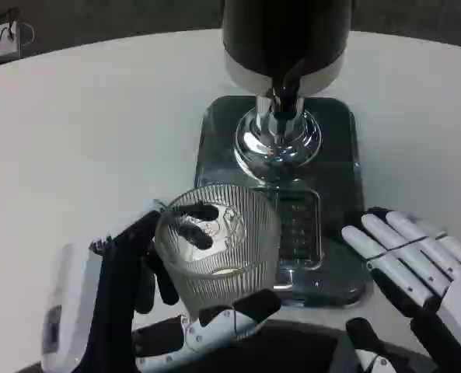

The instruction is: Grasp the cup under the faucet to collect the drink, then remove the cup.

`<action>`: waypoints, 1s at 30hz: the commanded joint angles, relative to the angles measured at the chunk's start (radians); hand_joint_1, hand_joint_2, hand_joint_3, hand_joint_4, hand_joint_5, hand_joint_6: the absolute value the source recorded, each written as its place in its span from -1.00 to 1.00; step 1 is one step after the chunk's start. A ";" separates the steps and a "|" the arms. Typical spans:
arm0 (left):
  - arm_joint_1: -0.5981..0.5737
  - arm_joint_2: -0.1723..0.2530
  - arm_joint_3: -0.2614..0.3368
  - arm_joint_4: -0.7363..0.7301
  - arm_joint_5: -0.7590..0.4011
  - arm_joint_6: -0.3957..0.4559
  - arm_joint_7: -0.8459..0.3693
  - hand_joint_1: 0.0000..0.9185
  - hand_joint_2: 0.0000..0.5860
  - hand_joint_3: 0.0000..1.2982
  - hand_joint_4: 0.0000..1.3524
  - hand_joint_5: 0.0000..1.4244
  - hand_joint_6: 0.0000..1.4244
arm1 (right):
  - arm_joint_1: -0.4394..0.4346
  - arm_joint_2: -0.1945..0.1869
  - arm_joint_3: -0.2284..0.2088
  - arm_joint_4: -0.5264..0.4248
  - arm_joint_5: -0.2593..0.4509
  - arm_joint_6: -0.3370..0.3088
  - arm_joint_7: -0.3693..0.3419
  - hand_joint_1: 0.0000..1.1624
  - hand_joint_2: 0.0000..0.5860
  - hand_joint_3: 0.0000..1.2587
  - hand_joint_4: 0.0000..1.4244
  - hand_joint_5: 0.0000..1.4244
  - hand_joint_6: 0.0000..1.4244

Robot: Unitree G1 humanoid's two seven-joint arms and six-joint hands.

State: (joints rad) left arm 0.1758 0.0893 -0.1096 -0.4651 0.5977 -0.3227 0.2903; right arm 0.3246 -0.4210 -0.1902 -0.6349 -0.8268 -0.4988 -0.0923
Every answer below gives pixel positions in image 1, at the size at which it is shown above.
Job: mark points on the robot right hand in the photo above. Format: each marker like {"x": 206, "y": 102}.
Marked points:
{"x": 416, "y": 260}

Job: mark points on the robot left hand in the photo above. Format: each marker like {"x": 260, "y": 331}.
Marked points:
{"x": 113, "y": 279}

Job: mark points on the clear ribbed glass cup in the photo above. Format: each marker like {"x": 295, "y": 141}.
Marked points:
{"x": 230, "y": 268}

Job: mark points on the drip tray grid insert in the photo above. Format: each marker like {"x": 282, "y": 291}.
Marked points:
{"x": 298, "y": 229}

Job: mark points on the steel drip tray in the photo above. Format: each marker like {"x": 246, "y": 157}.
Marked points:
{"x": 339, "y": 163}

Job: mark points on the black dispenser tap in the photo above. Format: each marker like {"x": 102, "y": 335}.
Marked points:
{"x": 288, "y": 91}

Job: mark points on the black drink dispenser chrome stand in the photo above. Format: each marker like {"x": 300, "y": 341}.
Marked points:
{"x": 280, "y": 35}

